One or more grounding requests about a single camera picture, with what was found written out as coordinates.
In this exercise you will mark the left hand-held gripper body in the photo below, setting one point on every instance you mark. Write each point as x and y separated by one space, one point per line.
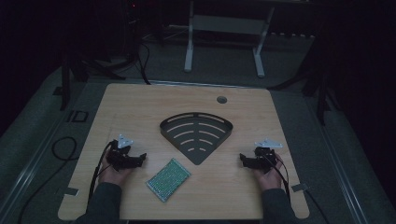
120 155

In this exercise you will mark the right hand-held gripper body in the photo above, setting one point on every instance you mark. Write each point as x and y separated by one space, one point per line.
264 155

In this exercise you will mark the green dotted sponge pad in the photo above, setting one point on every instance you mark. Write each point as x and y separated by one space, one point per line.
168 179

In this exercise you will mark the black metal corner shelf rack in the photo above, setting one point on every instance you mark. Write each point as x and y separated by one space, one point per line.
196 137

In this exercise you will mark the person's left hand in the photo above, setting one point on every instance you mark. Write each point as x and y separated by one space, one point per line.
112 176

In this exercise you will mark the person's right hand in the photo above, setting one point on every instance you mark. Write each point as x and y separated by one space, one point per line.
270 179

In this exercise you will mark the grey tape strip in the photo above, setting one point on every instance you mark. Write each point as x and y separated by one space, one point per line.
71 191
299 187

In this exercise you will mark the black tripod stand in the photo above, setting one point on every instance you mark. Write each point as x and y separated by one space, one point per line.
77 67
320 93

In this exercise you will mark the white metal desk frame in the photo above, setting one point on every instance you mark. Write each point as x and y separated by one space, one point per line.
224 25

